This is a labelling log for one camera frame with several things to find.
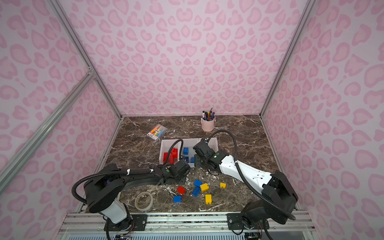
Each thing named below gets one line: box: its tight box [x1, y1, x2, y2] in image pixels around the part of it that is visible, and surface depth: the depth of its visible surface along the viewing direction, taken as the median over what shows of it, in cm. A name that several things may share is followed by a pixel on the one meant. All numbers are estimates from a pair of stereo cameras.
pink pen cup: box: [201, 118, 215, 132], surface depth 109 cm
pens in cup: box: [202, 106, 215, 121], surface depth 106 cm
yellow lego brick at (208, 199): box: [205, 194, 212, 205], surface depth 80 cm
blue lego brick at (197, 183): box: [194, 179, 203, 187], surface depth 88 cm
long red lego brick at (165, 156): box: [163, 152, 169, 163], surface depth 97 cm
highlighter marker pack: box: [146, 124, 168, 142], surface depth 112 cm
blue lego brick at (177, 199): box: [173, 195, 182, 203], surface depth 82 cm
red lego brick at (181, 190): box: [176, 186, 186, 195], surface depth 85 cm
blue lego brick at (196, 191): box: [192, 186, 201, 197], surface depth 84 cm
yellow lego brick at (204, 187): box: [200, 183, 210, 193], surface depth 84 cm
